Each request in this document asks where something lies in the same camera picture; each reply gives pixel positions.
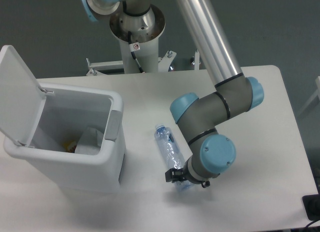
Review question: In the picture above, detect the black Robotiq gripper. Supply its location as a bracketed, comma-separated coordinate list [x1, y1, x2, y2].
[165, 166, 210, 188]

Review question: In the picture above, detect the crushed clear plastic bottle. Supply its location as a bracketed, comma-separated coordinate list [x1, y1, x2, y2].
[154, 124, 194, 192]

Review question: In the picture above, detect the clear plastic wrapper bag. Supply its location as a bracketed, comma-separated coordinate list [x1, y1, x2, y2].
[75, 127, 104, 155]

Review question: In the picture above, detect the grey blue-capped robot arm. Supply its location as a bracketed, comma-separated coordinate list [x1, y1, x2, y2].
[81, 0, 264, 187]

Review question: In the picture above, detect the white plastic trash can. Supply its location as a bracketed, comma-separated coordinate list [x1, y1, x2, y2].
[3, 83, 126, 193]

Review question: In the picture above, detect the yellow blue trash in can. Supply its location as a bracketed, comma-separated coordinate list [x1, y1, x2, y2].
[63, 141, 77, 153]

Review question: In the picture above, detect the white trash can lid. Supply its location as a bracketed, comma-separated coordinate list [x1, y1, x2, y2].
[0, 45, 54, 146]

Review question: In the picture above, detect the black device at table edge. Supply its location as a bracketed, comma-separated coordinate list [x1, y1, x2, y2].
[302, 194, 320, 220]

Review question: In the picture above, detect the white furniture leg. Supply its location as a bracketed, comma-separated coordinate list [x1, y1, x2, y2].
[297, 76, 320, 117]

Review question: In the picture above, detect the white pedestal base frame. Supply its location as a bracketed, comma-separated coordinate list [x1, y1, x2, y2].
[86, 50, 204, 76]

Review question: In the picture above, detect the black cable on pedestal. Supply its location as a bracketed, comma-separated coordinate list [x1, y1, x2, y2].
[127, 31, 146, 74]

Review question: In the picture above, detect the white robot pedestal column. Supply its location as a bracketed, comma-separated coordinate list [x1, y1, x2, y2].
[109, 5, 166, 74]

